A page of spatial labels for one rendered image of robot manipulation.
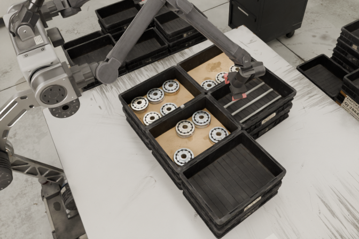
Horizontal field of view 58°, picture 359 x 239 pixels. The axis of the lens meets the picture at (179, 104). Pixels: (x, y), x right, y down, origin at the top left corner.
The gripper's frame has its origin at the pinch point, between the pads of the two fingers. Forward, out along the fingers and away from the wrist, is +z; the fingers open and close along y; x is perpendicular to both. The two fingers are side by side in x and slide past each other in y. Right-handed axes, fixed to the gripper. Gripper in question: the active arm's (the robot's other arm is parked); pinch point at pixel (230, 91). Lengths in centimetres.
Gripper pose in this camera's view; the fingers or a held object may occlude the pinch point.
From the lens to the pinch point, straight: 161.9
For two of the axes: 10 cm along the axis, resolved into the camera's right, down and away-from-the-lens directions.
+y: -3.0, -8.9, 3.4
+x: -9.3, 2.0, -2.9
